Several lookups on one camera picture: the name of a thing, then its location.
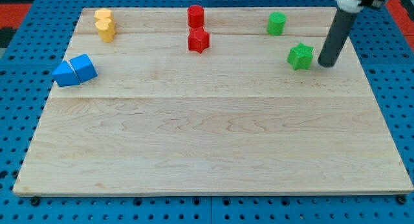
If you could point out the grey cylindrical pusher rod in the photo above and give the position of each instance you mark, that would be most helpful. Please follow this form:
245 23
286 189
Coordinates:
336 38

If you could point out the red cylinder block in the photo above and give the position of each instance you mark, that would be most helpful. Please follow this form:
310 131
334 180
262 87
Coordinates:
195 14

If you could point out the green cylinder block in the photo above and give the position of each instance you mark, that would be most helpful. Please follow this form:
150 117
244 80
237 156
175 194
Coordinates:
276 23

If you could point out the blue cube block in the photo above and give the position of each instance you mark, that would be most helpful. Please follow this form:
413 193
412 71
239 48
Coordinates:
83 67

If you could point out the light wooden board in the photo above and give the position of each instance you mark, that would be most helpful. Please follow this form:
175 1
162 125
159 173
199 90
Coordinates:
234 120

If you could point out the red star block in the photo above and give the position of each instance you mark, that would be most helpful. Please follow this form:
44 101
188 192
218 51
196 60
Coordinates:
198 39

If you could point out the yellow heart block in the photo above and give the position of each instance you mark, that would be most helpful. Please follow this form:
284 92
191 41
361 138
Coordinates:
106 29

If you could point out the green star block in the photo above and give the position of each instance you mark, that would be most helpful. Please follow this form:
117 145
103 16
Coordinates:
300 56

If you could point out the blue triangle block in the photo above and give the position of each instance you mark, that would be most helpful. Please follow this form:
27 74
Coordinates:
64 76

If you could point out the yellow hexagon block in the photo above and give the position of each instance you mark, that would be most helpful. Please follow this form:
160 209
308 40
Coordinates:
103 13

